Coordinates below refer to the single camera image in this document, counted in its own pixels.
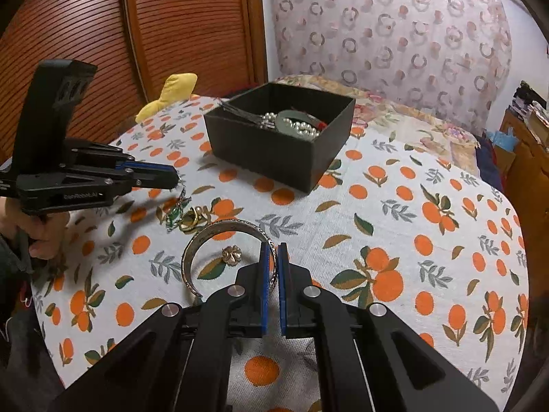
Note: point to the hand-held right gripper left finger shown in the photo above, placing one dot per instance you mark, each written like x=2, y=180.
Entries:
x=266, y=304

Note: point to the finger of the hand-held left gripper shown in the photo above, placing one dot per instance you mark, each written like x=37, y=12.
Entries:
x=128, y=179
x=128, y=161

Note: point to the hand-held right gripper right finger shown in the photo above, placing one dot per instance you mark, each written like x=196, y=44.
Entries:
x=282, y=309

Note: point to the silver cuff bangle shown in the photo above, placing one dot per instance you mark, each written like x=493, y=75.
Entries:
x=223, y=225

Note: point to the silver hair comb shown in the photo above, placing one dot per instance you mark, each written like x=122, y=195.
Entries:
x=244, y=115

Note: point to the black square box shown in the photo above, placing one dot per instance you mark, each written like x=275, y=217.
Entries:
x=266, y=158

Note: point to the pale green jade bangle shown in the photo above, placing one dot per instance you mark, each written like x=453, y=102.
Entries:
x=288, y=116

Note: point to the person's left hand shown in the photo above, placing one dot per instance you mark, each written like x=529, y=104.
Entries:
x=43, y=234

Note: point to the small gold flower earring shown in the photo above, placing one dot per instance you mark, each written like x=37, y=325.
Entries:
x=231, y=254

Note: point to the yellow plush toy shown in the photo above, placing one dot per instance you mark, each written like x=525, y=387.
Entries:
x=180, y=86

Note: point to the wooden louvered wardrobe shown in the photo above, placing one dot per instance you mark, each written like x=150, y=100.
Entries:
x=171, y=30

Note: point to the orange print tablecloth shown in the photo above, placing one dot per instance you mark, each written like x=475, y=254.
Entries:
x=386, y=206

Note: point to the person's dark clothing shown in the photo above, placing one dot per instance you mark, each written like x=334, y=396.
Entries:
x=21, y=352

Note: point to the floral blanket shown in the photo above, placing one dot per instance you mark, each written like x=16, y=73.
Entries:
x=411, y=116

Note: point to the wooden side cabinet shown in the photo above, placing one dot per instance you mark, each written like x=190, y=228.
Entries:
x=527, y=167

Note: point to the cardboard box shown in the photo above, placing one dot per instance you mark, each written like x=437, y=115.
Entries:
x=539, y=122

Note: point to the stack of folded clothes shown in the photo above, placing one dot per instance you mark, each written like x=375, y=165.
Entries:
x=525, y=98

